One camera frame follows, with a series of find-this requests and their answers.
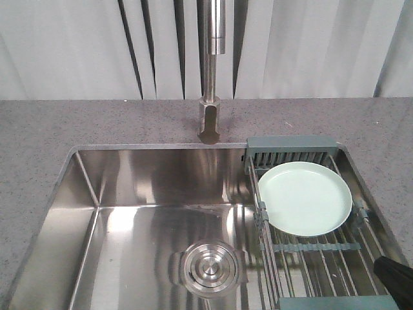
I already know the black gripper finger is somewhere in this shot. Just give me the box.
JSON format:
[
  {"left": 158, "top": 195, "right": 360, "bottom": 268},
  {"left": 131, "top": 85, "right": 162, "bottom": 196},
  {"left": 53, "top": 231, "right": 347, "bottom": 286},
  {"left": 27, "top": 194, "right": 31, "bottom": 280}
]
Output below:
[{"left": 374, "top": 256, "right": 412, "bottom": 309}]

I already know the light green round plate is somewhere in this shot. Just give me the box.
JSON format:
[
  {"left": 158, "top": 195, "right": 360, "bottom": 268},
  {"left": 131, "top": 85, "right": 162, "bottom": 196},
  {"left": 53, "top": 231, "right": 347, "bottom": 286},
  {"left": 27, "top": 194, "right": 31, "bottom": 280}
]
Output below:
[{"left": 258, "top": 161, "right": 352, "bottom": 237}]

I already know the round steel sink drain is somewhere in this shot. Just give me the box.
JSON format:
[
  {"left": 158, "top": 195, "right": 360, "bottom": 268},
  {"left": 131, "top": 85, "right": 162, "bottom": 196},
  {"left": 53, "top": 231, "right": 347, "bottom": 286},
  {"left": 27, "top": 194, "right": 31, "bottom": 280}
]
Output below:
[{"left": 179, "top": 240, "right": 241, "bottom": 299}]

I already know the stainless steel sink basin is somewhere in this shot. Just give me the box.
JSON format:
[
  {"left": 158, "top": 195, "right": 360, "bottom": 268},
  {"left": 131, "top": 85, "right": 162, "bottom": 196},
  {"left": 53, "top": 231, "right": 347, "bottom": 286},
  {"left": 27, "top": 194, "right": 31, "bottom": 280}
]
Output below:
[{"left": 5, "top": 145, "right": 272, "bottom": 309}]

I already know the stainless steel faucet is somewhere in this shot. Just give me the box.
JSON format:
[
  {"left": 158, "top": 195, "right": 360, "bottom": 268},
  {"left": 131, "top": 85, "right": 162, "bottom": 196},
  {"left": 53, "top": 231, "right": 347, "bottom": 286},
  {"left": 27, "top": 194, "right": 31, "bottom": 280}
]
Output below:
[{"left": 198, "top": 1, "right": 226, "bottom": 145}]

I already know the white pleated curtain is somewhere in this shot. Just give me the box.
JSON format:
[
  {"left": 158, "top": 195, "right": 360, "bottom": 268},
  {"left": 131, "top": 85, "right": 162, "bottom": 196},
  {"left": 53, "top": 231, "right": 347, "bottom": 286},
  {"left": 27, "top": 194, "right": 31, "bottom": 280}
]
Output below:
[{"left": 1, "top": 1, "right": 412, "bottom": 100}]

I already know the grey wire dish rack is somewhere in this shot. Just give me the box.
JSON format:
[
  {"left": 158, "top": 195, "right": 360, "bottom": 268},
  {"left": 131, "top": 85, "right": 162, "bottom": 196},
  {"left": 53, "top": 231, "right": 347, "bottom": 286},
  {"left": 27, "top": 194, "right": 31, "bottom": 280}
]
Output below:
[{"left": 242, "top": 136, "right": 409, "bottom": 309}]

